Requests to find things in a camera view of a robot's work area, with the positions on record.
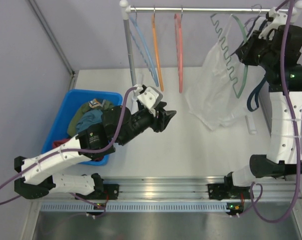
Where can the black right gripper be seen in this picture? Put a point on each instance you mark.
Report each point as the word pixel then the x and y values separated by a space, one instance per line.
pixel 244 51

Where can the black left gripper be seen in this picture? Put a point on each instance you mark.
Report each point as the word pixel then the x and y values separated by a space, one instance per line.
pixel 160 119

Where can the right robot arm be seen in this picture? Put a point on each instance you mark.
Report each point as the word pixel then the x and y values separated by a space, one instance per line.
pixel 283 157

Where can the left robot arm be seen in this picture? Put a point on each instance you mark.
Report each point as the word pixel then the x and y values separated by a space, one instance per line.
pixel 41 175

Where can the lilac hanger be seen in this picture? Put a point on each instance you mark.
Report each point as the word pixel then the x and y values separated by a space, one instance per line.
pixel 251 17

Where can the white navy-trimmed tank top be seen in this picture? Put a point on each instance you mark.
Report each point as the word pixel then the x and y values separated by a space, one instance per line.
pixel 252 101

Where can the pink hanger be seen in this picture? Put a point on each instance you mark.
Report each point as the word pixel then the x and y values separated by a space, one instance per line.
pixel 179 48

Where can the light blue hanger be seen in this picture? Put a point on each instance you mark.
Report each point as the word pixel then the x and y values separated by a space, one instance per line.
pixel 144 50

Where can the orange hanger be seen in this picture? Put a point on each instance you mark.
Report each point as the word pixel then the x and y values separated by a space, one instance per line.
pixel 157 57

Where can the olive green garment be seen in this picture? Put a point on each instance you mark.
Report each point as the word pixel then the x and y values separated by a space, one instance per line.
pixel 99 104

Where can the teal blue garment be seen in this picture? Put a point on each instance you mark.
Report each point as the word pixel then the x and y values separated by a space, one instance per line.
pixel 90 118

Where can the blue plastic bin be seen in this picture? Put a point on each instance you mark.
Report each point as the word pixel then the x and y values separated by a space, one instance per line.
pixel 70 104

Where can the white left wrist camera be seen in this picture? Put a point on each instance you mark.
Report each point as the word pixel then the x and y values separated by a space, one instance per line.
pixel 149 97

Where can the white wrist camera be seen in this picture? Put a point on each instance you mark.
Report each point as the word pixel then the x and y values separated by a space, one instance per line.
pixel 275 18
pixel 149 97

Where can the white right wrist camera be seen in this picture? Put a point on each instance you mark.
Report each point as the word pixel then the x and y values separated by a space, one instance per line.
pixel 275 18

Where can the aluminium mounting rail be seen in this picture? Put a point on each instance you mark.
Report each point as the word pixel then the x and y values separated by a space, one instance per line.
pixel 195 188

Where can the white slotted cable duct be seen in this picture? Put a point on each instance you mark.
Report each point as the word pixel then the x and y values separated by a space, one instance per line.
pixel 147 207

